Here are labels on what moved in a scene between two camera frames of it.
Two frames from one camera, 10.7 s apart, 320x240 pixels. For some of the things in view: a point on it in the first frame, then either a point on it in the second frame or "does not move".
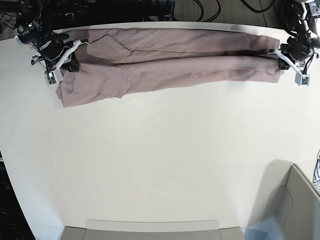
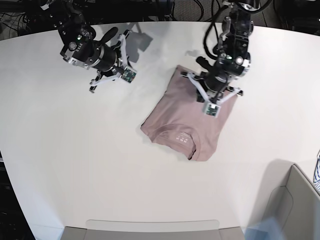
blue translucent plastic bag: (268, 229) does not move
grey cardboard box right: (296, 206) does not move
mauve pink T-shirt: (116, 63) -> (178, 120)
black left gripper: (50, 48) -> (104, 58)
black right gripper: (297, 49) -> (210, 85)
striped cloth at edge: (316, 174) does not move
